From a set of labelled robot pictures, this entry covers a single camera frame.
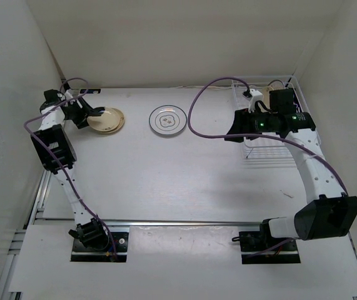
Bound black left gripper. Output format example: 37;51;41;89
64;96;101;129

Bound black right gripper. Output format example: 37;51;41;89
224;106;278;143

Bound beige plate small motifs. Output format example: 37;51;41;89
88;107;125;130

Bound white plate green rim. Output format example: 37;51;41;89
148;105;188;138

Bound plain beige plate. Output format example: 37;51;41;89
95;118;125;134

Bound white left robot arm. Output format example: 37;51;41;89
30;89;111;251

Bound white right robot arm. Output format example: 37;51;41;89
225;89;357;250

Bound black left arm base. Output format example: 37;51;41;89
70;232;129;263

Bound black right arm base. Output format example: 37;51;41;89
231;231;301;265

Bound black label sticker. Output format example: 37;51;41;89
79;89;101;94

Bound white plate orange sunburst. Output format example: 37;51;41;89
262;79;286;106

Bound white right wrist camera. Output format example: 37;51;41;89
243;89;264;113

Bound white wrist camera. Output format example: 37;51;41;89
243;89;264;113
58;90;79;105

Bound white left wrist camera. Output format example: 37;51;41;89
58;90;79;105

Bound white wire dish rack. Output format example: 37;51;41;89
231;75;309;162

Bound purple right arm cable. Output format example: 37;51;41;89
188;76;349;257

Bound silver aluminium rail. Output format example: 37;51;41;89
32;218;260;227

